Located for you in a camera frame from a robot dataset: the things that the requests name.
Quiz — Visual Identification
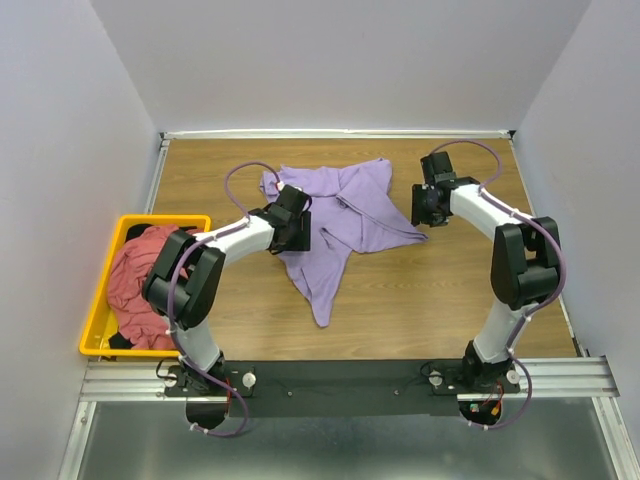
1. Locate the purple t shirt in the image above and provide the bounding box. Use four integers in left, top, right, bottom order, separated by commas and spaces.
260, 158, 427, 328

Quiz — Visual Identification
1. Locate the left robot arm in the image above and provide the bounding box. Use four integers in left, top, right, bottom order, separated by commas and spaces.
142, 184, 312, 386

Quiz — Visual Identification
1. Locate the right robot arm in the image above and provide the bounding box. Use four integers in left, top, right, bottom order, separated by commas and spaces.
411, 151, 563, 391

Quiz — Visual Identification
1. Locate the yellow plastic bin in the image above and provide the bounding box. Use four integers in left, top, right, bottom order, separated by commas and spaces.
78, 214, 212, 359

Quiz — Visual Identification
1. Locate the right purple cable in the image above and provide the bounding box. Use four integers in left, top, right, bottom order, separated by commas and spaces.
429, 139, 569, 432

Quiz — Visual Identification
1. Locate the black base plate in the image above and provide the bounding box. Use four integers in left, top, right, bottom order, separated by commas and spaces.
163, 359, 521, 430

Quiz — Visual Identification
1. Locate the aluminium frame rail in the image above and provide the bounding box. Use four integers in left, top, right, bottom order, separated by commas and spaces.
59, 357, 637, 479

